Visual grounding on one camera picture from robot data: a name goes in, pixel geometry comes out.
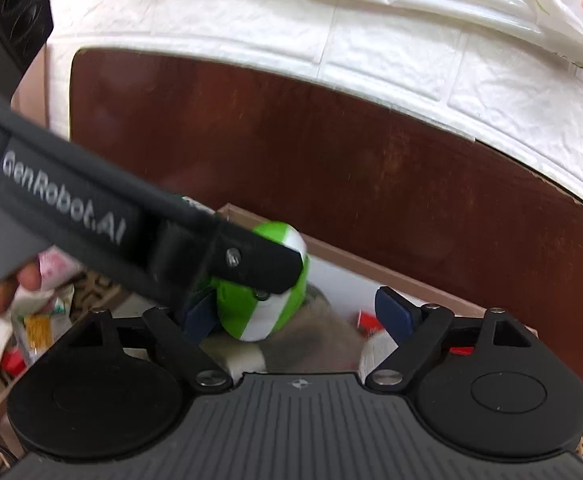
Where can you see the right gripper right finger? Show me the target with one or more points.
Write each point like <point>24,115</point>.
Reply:
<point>419,333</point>

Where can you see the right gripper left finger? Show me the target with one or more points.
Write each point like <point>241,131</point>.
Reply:
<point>193,365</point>

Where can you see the green white ball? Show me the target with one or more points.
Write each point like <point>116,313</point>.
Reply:
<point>251,316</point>

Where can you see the brown cardboard storage box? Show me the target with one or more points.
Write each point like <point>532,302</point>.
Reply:
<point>347,278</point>

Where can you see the dark red headboard panel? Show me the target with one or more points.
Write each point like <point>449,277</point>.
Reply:
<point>381,185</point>

